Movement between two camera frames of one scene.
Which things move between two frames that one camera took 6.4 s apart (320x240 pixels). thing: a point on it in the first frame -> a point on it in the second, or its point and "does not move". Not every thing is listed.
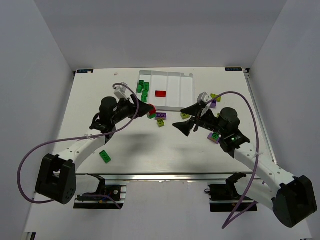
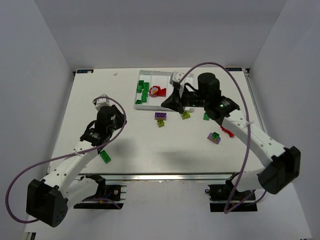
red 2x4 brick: [161, 93] does not move
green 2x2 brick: [144, 98] does not move
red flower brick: [153, 110] -> [153, 91]
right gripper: [197, 120] -> [180, 97]
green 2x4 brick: [141, 86] does not move
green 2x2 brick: [146, 86] does not move
